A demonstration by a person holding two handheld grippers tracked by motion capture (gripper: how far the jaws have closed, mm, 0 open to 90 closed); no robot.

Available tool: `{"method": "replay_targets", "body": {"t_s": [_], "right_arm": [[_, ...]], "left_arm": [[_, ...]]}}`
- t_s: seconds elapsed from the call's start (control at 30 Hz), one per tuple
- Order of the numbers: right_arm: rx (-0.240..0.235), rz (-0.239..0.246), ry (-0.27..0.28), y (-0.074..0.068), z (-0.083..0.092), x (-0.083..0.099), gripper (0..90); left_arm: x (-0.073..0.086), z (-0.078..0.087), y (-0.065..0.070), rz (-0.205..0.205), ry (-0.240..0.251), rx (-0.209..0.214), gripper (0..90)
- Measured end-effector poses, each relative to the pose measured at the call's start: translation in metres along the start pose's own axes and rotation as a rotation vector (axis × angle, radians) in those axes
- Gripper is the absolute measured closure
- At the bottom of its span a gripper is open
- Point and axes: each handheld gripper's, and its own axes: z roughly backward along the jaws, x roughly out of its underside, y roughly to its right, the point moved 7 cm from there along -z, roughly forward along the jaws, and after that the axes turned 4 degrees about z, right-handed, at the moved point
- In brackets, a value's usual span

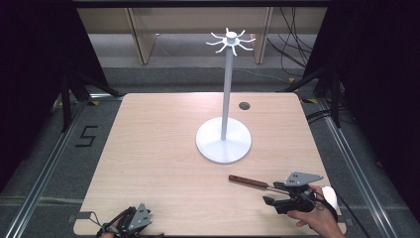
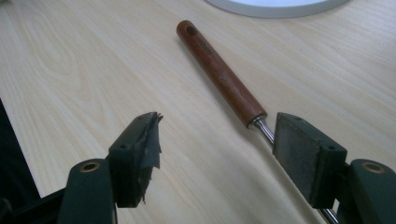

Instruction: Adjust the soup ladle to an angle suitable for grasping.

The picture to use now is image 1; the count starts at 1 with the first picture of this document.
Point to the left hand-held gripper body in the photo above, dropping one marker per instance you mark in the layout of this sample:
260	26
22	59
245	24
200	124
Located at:
140	218

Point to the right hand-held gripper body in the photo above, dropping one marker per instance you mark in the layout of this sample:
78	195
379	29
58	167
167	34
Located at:
298	198

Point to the white hook stand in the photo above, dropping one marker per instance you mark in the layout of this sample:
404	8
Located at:
224	99

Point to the person's left hand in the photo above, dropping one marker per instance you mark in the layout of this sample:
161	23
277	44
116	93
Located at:
105	235

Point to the person's right hand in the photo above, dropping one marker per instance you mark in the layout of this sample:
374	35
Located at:
317	218

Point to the grey table grommet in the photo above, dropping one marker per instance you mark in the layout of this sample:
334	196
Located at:
244	106

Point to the black tripod stand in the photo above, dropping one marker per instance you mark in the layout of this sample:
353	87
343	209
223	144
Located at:
67	99
335	95

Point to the black curtain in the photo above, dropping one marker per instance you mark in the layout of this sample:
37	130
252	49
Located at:
36	82
379	82

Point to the light wooden cabinet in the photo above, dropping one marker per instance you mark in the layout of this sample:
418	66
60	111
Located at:
145	29

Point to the metal floor rail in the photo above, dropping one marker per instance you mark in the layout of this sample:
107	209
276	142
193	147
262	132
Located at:
43	175
360	165

